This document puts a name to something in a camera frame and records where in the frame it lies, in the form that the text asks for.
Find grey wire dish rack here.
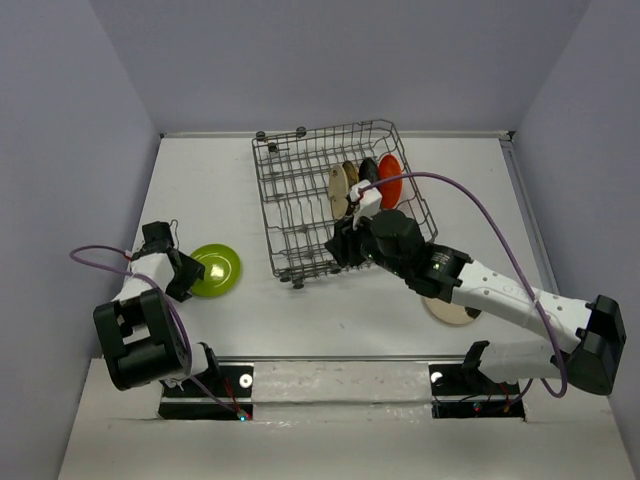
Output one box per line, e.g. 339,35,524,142
252,120,410,288

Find orange plate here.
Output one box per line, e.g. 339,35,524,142
378,154,403,210

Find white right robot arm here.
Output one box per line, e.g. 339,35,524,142
179,210,626,396

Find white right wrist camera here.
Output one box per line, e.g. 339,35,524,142
348,180,382,230

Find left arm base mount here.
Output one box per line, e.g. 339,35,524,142
157,362,254,422

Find cream plate with red marks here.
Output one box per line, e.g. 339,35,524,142
328,164,349,220

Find green plate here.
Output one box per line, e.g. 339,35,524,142
190,243,242,298

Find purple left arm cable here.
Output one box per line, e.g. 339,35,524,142
69,244,246,419

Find yellow patterned brown-rimmed plate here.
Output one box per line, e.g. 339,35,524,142
342,161,359,189

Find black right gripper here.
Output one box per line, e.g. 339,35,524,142
325,204,409,279

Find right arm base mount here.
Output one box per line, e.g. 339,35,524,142
429,363,526,420

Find cream plate with black blotch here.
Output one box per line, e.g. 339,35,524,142
421,297,482,327

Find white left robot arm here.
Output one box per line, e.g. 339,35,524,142
93,221,222,395

